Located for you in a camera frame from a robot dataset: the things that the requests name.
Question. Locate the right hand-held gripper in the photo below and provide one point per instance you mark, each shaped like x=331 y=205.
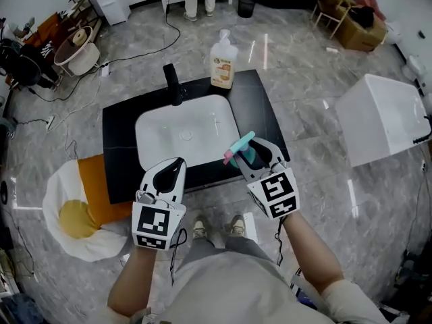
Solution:
x=278 y=191

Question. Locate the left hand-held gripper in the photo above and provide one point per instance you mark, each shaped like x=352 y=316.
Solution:
x=150 y=219

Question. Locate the blue spray bottle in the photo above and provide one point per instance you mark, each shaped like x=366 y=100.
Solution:
x=240 y=143

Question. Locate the person's left forearm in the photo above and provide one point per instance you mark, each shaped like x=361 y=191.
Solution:
x=133 y=278

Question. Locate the person's right forearm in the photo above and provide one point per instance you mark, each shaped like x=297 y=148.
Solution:
x=314 y=258

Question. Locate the orange label pump bottle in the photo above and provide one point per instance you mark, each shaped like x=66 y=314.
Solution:
x=222 y=66

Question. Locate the person's left shoe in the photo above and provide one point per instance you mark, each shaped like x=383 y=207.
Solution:
x=199 y=228

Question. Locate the person's shoe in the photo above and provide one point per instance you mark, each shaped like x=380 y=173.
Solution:
x=238 y=226
x=199 y=228

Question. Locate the white sink basin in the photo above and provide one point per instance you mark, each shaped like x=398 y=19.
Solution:
x=189 y=130

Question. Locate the black top vanity cabinet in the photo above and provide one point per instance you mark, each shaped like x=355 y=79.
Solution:
x=118 y=147

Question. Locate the person's right shoe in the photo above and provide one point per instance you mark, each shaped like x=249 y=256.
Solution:
x=238 y=226

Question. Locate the orange square cushion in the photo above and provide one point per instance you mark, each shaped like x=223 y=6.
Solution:
x=94 y=187

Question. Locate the person's grey trousers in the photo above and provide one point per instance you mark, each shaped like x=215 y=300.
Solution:
x=209 y=251

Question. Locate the black sink faucet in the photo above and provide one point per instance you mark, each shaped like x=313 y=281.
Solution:
x=172 y=83

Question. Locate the white square bathtub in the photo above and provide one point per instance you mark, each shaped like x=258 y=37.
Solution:
x=378 y=120

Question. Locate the white power strip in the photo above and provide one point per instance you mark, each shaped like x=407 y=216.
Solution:
x=105 y=70
x=50 y=123

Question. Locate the person's light shirt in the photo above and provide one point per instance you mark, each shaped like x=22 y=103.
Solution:
x=236 y=295

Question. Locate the white round side table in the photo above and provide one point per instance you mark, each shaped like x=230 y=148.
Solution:
x=81 y=57

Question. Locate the black waste bin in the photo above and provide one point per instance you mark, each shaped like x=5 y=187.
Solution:
x=245 y=7

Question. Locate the brown cardboard box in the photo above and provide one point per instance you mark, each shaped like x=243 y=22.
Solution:
x=361 y=37

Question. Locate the black bathtub faucet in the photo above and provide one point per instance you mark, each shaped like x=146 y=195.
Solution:
x=423 y=138

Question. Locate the wooden chair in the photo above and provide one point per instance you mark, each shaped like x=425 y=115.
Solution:
x=332 y=8

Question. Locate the black bag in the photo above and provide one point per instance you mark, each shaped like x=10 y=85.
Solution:
x=362 y=16

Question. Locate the black office chair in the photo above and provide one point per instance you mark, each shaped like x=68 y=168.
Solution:
x=23 y=67

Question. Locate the white toilet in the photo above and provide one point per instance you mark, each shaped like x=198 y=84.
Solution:
x=416 y=67
x=393 y=32

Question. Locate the white water dispenser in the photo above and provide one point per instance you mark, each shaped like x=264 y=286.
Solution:
x=109 y=2

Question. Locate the black metal shelf rack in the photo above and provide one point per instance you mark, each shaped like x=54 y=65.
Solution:
x=82 y=2

